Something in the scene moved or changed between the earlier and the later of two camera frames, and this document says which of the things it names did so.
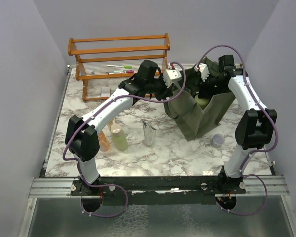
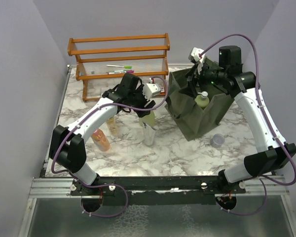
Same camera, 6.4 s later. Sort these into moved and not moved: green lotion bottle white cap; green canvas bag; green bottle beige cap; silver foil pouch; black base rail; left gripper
Moved: green bottle beige cap; left gripper
Not moved: silver foil pouch; black base rail; green canvas bag; green lotion bottle white cap
